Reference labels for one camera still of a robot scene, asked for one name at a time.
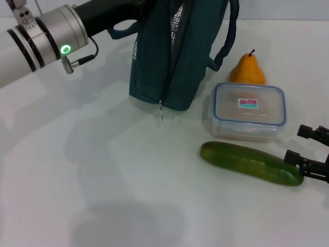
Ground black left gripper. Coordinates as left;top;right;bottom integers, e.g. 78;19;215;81
73;0;144;38

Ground clear container with blue-rimmed lid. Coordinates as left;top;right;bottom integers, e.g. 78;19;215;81
209;82;286;143

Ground dark teal fabric bag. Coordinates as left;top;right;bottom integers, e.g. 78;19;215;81
106;0;241;122

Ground green cucumber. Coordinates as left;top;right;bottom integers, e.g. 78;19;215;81
199;141;305;187

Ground orange pear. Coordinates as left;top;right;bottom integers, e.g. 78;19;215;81
228;48;267;85

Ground black cable with silver plug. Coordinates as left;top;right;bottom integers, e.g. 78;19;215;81
60;37;100;75

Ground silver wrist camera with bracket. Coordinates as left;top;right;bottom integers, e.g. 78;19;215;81
11;0;35;29

